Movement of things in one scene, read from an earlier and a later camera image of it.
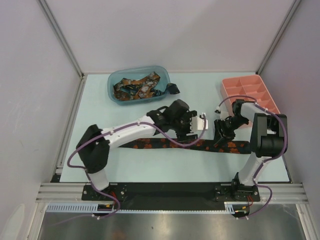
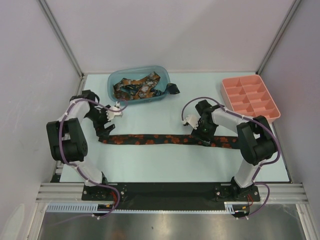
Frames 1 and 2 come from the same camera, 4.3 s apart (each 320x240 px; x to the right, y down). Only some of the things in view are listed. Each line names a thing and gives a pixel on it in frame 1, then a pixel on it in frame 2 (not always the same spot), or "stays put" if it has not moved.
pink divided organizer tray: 252,86 stays put
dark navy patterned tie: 169,89 stays put
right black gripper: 222,135 to 197,133
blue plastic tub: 136,74 stays put
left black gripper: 181,136 to 99,127
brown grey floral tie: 129,89 stays put
